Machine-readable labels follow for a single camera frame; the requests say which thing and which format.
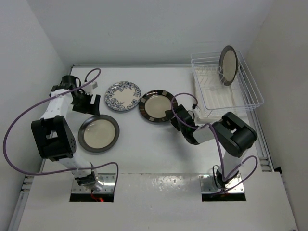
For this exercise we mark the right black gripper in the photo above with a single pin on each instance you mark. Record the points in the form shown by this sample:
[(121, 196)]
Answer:
[(174, 123)]

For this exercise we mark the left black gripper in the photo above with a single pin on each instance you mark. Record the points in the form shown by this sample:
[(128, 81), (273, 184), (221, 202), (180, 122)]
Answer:
[(89, 108)]

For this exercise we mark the dark patterned rim plate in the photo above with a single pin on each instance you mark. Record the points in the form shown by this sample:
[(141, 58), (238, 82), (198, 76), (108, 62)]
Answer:
[(153, 105)]

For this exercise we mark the grey rim plate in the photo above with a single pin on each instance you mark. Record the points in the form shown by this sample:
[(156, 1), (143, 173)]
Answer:
[(98, 134), (228, 65)]

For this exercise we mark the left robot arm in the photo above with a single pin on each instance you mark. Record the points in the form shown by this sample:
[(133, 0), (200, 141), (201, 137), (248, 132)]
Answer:
[(53, 136)]

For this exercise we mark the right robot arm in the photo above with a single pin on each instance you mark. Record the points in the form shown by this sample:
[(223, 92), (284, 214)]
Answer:
[(232, 135)]

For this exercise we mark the blue floral plate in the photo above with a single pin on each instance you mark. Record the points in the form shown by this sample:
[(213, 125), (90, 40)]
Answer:
[(122, 96)]

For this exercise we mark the white drip tray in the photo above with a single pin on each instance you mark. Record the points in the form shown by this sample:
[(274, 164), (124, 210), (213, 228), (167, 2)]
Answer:
[(215, 99)]

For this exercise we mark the white front board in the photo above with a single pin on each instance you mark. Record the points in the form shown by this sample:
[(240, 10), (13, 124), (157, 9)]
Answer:
[(150, 202)]

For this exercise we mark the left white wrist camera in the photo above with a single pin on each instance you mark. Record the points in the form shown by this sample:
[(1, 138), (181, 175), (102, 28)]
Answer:
[(90, 87)]

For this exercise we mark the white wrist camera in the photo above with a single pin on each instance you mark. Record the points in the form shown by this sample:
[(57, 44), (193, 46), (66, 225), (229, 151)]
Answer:
[(90, 87), (196, 109)]

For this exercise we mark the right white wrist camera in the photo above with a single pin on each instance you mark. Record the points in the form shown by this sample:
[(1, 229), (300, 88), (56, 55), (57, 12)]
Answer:
[(196, 109)]

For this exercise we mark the white wire dish rack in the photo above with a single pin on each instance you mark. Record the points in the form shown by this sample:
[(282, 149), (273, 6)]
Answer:
[(250, 90)]

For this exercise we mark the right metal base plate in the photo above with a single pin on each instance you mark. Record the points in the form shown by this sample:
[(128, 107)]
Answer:
[(234, 186)]

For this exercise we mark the metal base plate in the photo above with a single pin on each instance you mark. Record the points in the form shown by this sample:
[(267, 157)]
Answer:
[(234, 186), (106, 180)]

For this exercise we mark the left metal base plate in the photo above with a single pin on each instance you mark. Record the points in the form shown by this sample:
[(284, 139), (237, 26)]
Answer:
[(106, 180)]

